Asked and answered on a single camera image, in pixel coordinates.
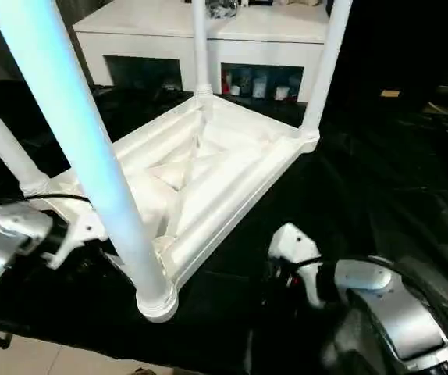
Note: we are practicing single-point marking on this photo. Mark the white sideboard cabinet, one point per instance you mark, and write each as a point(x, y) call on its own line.
point(138, 35)

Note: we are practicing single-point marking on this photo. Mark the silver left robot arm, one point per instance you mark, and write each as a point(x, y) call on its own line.
point(5, 242)

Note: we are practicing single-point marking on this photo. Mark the beige plush toy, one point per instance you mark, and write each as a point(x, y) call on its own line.
point(304, 2)

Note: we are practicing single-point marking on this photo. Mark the white mug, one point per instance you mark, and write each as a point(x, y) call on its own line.
point(282, 93)

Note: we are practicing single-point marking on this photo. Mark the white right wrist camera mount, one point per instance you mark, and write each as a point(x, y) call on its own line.
point(298, 242)

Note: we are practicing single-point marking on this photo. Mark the small white cup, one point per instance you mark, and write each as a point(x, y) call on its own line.
point(236, 90)

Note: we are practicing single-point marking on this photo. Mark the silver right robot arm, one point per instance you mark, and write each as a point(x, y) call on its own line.
point(395, 312)

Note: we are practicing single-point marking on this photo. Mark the black work mat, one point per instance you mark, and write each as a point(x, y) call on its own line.
point(364, 195)

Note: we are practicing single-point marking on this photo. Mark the white jar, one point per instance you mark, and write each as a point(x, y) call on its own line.
point(260, 88)

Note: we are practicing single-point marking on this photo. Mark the yellow label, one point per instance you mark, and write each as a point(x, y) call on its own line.
point(390, 93)

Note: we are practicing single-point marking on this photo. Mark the white plastic table leg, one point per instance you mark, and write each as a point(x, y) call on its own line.
point(72, 117)
point(201, 47)
point(325, 70)
point(5, 140)

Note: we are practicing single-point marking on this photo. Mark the white plastic table top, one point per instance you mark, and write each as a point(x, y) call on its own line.
point(216, 168)

